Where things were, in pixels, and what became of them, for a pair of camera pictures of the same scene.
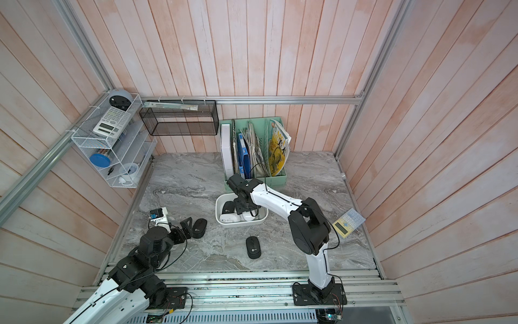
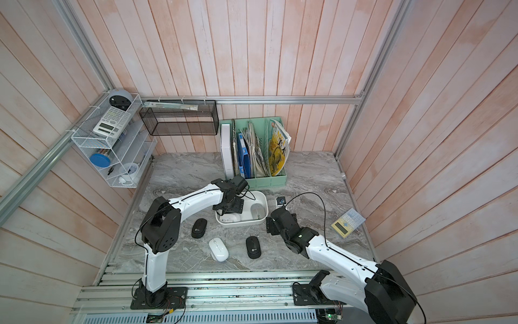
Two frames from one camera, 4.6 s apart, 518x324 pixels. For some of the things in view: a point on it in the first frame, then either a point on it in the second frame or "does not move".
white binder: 226,150 does not move
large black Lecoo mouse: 253,247 does not move
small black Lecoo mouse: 199,228 does not move
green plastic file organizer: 254,148 does not move
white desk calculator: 112,122 does not move
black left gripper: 187,231 to 238,207
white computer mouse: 226,218 to 218,250
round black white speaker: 120,99 does not move
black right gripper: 239,208 to 271,225
